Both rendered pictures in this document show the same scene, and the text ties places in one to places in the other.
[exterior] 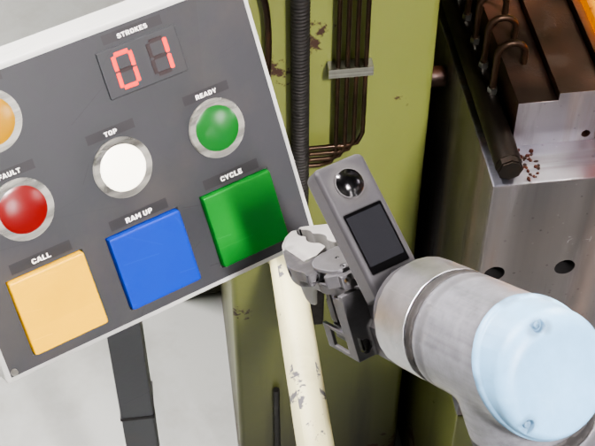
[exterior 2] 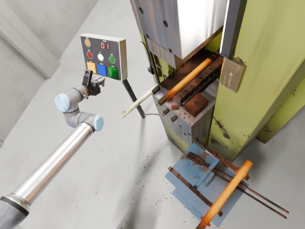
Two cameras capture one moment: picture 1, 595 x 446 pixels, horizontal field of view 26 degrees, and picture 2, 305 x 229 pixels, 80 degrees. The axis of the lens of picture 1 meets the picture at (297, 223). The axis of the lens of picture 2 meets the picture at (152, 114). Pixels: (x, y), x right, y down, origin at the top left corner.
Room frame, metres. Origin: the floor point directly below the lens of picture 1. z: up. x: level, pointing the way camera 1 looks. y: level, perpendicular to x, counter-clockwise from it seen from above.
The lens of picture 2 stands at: (0.76, -0.96, 1.95)
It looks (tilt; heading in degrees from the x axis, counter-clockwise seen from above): 60 degrees down; 77
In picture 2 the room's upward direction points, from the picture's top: 23 degrees counter-clockwise
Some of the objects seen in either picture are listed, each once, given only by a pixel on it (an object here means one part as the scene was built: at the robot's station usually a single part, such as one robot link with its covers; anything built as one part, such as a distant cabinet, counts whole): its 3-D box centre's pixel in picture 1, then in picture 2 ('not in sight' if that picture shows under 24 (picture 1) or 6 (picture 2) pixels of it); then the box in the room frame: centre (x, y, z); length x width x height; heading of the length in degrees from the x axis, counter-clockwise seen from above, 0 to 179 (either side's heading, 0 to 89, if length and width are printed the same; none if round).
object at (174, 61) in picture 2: not in sight; (190, 28); (1.27, -0.32, 1.32); 0.42 x 0.20 x 0.10; 7
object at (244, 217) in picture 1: (243, 217); (113, 72); (0.86, 0.05, 1.01); 0.07 x 0.05 x 0.07; 122
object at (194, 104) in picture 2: not in sight; (196, 105); (1.15, -0.51, 0.95); 0.12 x 0.09 x 0.07; 7
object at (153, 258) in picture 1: (153, 257); (102, 69); (0.81, 0.14, 1.01); 0.07 x 0.05 x 0.07; 122
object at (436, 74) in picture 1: (429, 77); not in sight; (1.22, -0.17, 0.87); 0.04 x 0.03 x 0.03; 97
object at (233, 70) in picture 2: not in sight; (231, 75); (1.23, -0.64, 1.27); 0.09 x 0.02 x 0.17; 97
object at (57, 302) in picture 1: (57, 301); (92, 67); (0.75, 0.22, 1.01); 0.07 x 0.05 x 0.07; 122
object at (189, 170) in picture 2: not in sight; (204, 180); (0.92, -0.85, 0.72); 0.40 x 0.30 x 0.02; 102
